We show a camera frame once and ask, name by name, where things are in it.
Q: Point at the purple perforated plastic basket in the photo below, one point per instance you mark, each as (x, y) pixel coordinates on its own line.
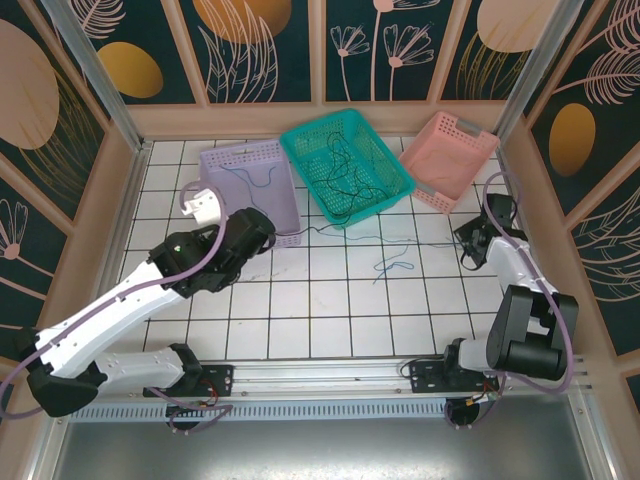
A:
(280, 200)

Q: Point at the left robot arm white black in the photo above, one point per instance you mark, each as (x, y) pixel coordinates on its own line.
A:
(100, 310)

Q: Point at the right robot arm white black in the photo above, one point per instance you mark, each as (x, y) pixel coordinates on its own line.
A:
(530, 330)

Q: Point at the pink perforated plastic basket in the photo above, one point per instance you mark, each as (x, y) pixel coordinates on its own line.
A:
(450, 150)

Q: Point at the teal perforated plastic basket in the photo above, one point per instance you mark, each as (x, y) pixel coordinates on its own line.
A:
(350, 127)

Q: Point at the grey metal sheet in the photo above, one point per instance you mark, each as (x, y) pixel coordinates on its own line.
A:
(320, 450)

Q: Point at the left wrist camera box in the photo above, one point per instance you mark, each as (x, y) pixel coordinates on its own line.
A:
(202, 210)

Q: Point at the aluminium corner post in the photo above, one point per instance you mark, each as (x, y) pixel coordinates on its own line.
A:
(97, 75)
(532, 75)

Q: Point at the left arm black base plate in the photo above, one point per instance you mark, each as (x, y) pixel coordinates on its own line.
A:
(220, 380)

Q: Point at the long aluminium mounting rail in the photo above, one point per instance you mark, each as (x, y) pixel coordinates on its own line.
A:
(320, 375)

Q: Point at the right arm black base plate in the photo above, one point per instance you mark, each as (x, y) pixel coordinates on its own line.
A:
(425, 380)

